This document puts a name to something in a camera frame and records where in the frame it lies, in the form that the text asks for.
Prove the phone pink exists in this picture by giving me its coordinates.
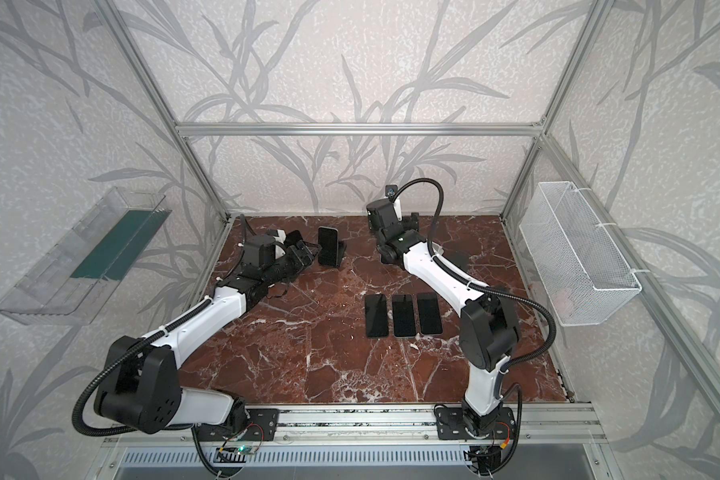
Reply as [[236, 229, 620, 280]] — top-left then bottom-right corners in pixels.
[[416, 292, 443, 335]]

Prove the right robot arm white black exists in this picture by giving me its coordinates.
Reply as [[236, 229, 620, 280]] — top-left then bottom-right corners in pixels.
[[366, 198, 521, 436]]

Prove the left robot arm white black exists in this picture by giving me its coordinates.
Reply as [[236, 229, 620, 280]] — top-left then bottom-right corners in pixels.
[[72, 230, 316, 437]]

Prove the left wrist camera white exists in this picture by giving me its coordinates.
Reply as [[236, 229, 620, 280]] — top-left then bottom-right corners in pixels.
[[266, 229, 287, 243]]

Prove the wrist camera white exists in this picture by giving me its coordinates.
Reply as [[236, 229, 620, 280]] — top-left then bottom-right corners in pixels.
[[266, 229, 287, 243], [385, 184, 402, 220]]

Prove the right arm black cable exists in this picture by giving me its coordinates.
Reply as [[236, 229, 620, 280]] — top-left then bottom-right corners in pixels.
[[392, 177, 558, 475]]

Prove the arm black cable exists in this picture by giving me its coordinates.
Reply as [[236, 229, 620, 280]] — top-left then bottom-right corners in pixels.
[[71, 215, 247, 476], [392, 177, 558, 475]]

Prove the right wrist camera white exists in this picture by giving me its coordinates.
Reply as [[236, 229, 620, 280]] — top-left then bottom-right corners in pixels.
[[385, 184, 402, 220]]

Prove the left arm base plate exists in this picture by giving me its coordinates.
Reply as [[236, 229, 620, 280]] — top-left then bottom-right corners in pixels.
[[198, 408, 280, 443]]

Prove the white wire mesh basket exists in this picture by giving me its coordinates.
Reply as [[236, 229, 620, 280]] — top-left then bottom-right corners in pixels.
[[520, 181, 642, 327]]

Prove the clear plastic wall tray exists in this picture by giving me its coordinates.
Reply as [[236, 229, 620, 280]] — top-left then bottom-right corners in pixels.
[[0, 187, 171, 326]]

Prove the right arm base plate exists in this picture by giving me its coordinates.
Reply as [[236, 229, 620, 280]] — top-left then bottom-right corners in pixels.
[[433, 404, 517, 442]]

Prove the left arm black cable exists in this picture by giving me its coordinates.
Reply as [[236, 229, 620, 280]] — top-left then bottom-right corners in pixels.
[[71, 215, 247, 476]]

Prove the aluminium front rail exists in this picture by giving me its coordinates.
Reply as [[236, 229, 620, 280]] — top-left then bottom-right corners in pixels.
[[95, 403, 607, 449]]

